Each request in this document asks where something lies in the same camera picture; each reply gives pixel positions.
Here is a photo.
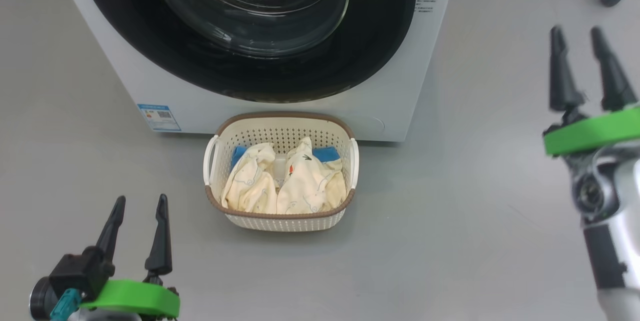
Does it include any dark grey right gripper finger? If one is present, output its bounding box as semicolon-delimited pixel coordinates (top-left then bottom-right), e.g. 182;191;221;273
590;26;638;112
549;26;586;112

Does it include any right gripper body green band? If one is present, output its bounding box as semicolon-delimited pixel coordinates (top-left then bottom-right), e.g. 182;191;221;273
543;106;640;158

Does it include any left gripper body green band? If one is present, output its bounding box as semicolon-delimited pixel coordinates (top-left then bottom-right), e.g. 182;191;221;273
67;273;181;321

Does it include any cream laundry basket brown rim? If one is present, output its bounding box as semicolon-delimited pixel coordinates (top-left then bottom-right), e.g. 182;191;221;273
203;111;360;233

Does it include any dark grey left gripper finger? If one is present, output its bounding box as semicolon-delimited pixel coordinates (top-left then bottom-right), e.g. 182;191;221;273
96;195;127;263
145;193;173;277

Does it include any blue cloth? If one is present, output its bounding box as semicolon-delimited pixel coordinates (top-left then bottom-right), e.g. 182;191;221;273
230;145;341;169

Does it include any blue energy label sticker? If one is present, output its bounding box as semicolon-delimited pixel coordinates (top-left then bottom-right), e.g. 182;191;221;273
137;104;182;132

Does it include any black glass washing machine door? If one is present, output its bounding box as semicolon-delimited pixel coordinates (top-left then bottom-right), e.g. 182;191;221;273
76;0;417;104

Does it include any white front-load washing machine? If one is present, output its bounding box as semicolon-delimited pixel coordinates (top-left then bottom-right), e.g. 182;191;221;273
50;0;461;143

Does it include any cream printed garment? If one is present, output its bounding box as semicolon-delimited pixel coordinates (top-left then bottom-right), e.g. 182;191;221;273
220;136;347;215

